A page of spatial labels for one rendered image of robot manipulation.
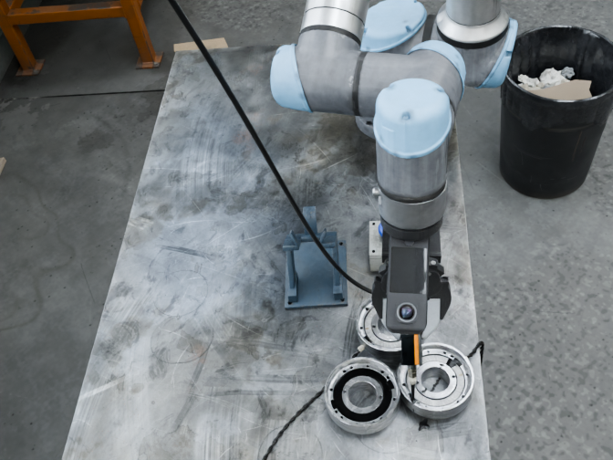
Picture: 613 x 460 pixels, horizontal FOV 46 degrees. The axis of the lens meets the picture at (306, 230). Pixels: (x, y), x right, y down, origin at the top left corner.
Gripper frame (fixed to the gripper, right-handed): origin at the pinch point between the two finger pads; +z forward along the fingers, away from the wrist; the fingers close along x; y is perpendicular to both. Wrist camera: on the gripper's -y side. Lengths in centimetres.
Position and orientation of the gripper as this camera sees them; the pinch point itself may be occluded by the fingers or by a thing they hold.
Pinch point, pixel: (410, 336)
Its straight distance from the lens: 95.9
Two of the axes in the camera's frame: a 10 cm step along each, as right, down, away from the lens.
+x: -9.9, 0.0, 1.3
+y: 1.0, -6.8, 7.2
